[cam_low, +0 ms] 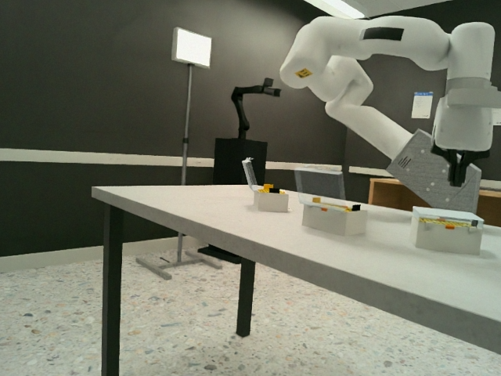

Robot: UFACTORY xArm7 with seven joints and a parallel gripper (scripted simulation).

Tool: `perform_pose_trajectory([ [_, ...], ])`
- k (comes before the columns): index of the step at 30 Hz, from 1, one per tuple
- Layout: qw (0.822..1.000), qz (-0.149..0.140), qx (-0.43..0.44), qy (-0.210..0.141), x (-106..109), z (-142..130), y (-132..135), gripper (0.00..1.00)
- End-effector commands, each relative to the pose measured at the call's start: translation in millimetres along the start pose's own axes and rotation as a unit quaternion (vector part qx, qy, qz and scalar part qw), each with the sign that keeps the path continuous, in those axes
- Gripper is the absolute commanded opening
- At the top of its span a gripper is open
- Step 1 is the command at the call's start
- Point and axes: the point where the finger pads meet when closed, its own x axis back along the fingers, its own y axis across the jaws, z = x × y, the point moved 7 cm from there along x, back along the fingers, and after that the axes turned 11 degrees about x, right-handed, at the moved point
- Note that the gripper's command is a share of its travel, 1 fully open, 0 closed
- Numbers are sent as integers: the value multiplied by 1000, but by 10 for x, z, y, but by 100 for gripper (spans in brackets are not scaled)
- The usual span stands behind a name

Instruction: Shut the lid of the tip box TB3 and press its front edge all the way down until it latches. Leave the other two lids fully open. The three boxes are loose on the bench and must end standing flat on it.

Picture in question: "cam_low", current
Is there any yellow perforated tip rack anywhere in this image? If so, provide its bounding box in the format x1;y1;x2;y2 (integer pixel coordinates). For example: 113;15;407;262
259;184;283;193

